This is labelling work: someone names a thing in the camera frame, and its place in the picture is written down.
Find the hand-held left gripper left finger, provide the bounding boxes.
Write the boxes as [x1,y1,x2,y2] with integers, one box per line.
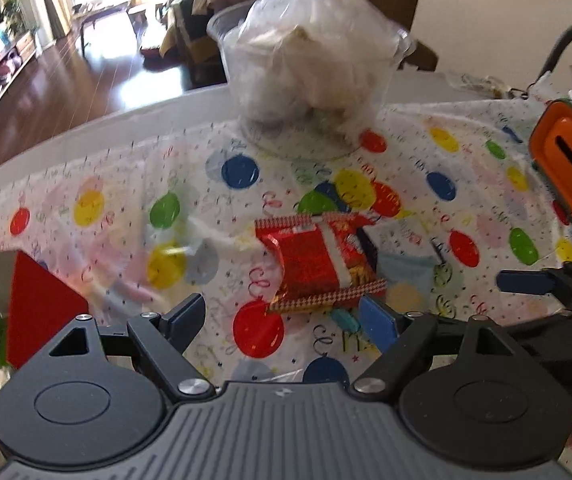
[48,292,217,403]

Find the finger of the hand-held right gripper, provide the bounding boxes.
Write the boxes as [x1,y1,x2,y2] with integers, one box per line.
[497,267,572,302]

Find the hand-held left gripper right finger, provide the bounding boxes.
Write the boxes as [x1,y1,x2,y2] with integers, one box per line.
[351,294,529,403]

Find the red checkered snack bag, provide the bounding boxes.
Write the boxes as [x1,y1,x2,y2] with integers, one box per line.
[255,212,387,315]

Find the red cardboard box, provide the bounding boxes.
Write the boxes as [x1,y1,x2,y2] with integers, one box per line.
[0,250,90,441]

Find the small teal snack packet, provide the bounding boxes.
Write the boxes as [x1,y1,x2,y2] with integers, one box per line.
[330,307,357,333]

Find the light blue snack packet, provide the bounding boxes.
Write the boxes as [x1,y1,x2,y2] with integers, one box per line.
[378,254,439,286]

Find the white and blue snack packet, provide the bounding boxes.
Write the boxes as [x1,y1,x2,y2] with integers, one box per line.
[356,217,449,266]

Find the orange tissue box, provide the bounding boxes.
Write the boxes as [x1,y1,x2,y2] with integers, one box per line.
[528,100,572,226]

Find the balloon print tablecloth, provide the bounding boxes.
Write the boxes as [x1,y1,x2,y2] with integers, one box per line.
[0,97,572,396]

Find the clear flat plastic packet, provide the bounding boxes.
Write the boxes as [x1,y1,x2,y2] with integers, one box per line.
[446,72,512,98]

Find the clear plastic tub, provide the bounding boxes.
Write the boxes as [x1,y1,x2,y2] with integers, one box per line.
[207,0,417,153]

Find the cluttered dark sofa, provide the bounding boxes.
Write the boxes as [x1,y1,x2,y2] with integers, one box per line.
[158,0,311,91]

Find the crumpled white plastic bags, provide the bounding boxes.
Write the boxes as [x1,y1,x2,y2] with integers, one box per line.
[236,0,401,136]

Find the dark coffee table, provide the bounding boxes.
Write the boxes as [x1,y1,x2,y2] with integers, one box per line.
[78,0,139,56]

